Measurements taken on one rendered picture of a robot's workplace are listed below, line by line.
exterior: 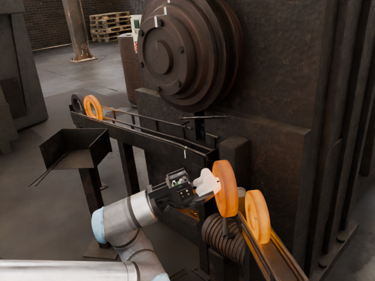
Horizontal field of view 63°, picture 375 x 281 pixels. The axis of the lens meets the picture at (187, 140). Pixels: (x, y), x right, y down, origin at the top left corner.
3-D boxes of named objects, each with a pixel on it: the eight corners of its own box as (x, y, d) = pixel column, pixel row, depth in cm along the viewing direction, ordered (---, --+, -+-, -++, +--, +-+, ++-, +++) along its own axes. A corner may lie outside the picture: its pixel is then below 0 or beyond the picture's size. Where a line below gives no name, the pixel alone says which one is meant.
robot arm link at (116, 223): (105, 227, 89) (87, 205, 84) (144, 211, 89) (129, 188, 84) (104, 253, 81) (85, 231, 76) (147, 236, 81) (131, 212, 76)
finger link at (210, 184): (225, 170, 78) (192, 184, 78) (231, 188, 81) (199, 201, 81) (222, 165, 81) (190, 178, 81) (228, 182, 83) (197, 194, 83)
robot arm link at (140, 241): (134, 283, 86) (115, 258, 79) (123, 255, 95) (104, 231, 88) (163, 263, 88) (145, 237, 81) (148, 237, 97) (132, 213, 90)
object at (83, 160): (90, 231, 193) (62, 127, 162) (129, 234, 188) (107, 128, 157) (74, 256, 175) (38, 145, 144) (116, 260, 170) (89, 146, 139)
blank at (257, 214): (259, 238, 97) (249, 240, 97) (251, 189, 99) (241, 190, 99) (274, 247, 81) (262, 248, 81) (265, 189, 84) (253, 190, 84)
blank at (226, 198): (221, 151, 89) (210, 153, 89) (238, 173, 74) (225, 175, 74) (223, 198, 94) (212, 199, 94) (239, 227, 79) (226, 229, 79)
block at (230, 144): (235, 182, 132) (235, 132, 122) (250, 189, 127) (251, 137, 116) (219, 194, 126) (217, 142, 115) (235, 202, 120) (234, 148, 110)
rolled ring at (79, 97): (79, 94, 198) (83, 92, 200) (68, 93, 211) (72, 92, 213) (87, 121, 204) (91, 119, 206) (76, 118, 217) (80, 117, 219)
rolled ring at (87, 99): (96, 129, 199) (100, 127, 201) (100, 112, 185) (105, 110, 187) (81, 108, 204) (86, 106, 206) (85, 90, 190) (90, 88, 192)
